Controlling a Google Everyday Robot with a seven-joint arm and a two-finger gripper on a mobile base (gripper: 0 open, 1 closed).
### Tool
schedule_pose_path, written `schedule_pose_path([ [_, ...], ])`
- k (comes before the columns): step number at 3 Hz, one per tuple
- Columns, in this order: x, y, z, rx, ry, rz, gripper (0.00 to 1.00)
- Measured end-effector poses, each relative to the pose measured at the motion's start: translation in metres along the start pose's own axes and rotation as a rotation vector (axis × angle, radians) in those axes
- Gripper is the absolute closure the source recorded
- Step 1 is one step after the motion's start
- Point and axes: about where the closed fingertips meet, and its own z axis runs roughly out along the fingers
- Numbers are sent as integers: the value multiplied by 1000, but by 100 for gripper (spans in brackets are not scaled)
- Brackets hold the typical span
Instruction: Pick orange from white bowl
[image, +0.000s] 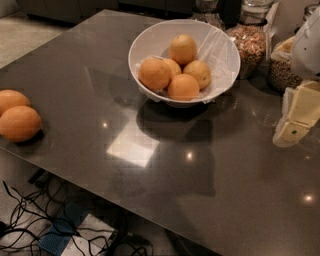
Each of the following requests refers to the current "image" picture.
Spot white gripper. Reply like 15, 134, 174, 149
271, 7, 320, 148

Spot white bowl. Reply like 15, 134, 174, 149
127, 18, 242, 109

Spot small middle orange in bowl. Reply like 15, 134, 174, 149
164, 58, 182, 76

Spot glass jar of nuts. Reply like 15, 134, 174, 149
227, 0, 274, 79

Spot dark glass jar background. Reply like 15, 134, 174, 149
191, 0, 225, 30

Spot grey cabinet background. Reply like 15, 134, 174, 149
16, 0, 195, 24

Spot blue box on floor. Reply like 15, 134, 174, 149
38, 202, 88, 256

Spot black cables on floor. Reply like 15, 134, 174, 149
0, 171, 154, 256

